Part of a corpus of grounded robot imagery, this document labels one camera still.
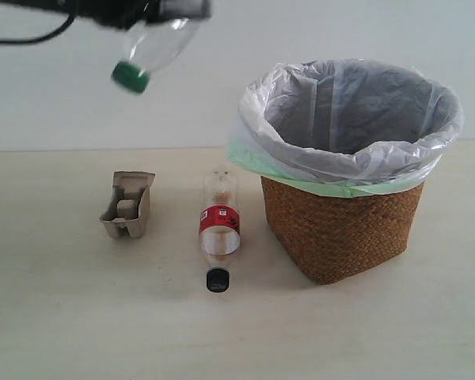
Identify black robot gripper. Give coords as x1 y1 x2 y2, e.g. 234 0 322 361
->
78 0 212 30

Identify green cap clear plastic bottle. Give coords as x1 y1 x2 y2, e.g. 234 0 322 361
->
111 18 200 94

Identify grey cardboard pulp tray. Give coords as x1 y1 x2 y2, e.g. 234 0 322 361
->
100 171 155 239

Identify red label black cap bottle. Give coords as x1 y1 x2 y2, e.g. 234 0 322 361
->
199 166 241 293

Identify translucent white bin liner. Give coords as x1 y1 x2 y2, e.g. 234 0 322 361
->
231 59 464 184

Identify green plastic bin liner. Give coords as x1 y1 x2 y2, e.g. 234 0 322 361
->
227 137 423 199

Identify woven brown wastebasket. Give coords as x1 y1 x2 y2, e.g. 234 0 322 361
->
261 177 423 285

